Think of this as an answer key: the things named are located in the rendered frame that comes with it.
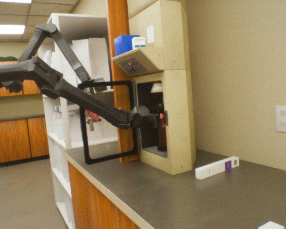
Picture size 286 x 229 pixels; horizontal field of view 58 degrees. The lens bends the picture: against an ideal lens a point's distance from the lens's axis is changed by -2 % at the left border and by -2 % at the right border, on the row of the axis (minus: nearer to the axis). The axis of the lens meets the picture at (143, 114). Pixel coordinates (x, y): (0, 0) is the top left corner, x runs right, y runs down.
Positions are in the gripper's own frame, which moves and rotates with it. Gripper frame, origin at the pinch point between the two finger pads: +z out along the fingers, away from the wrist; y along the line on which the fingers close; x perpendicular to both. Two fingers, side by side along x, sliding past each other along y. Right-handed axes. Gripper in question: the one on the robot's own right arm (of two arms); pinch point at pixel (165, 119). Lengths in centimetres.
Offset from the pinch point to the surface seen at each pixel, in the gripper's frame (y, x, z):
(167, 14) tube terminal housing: -17, -47, -8
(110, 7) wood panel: 20, -61, -19
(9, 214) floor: 230, 117, -75
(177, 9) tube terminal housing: -17, -50, -2
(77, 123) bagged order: 120, 8, -14
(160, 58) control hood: -16.4, -27.8, -12.2
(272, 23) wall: -40, -41, 32
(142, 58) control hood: -12.4, -28.3, -18.6
